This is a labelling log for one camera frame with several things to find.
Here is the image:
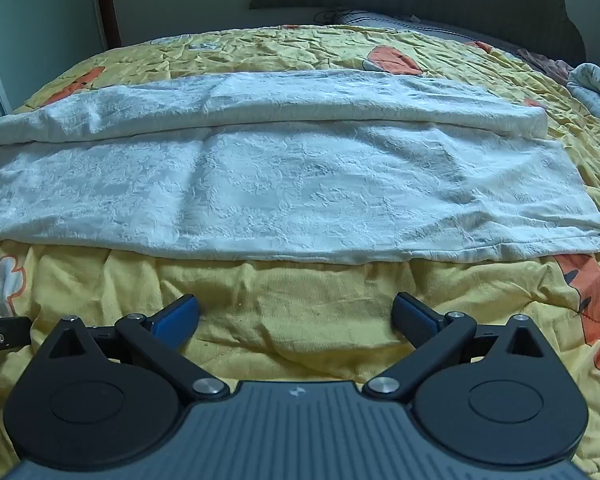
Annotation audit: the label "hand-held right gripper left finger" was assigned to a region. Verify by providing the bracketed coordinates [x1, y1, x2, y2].
[47, 294, 229, 401]

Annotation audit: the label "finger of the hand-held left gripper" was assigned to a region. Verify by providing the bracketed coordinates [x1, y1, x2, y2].
[0, 316, 32, 374]

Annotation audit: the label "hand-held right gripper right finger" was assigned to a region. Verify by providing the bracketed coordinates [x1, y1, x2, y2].
[362, 292, 556, 403]

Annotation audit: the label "white textured pants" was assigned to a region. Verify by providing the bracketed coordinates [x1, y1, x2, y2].
[0, 69, 600, 265]

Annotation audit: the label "yellow printed blanket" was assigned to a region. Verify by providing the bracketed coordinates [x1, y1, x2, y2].
[0, 24, 600, 480]

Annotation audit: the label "brown crumpled cloth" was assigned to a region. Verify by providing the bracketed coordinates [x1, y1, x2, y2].
[517, 47, 576, 79]

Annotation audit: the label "grey patterned pillow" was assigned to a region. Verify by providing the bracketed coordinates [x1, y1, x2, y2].
[330, 7, 526, 53]

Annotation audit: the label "light blue folded cloth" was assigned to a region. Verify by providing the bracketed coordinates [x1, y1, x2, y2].
[566, 62, 600, 126]

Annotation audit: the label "brown wooden door frame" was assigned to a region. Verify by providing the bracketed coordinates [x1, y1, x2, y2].
[92, 0, 124, 51]

